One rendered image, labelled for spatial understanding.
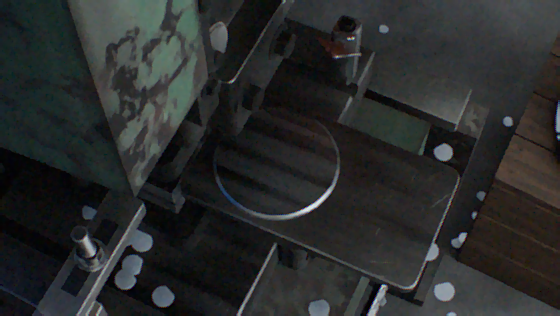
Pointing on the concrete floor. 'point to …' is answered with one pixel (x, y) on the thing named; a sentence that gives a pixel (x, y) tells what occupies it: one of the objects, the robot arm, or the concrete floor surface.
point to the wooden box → (524, 201)
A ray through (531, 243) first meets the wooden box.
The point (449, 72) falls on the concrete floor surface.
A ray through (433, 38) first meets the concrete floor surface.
